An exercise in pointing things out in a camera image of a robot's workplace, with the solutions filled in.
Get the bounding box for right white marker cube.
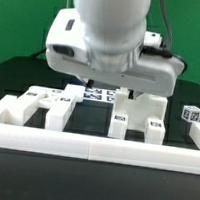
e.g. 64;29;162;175
182;105;200;123

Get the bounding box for white chair back part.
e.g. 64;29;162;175
7;84;85;132

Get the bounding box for black cables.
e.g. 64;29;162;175
29;46;50;61

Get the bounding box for white U-shaped boundary frame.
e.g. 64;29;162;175
0;95;200;175

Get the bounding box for white marker base plate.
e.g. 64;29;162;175
83;87;115;103

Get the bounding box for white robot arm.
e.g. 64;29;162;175
46;0;186;98

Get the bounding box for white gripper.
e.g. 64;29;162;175
46;8;186;100

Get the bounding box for white chair seat part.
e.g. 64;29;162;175
112;88;168;132

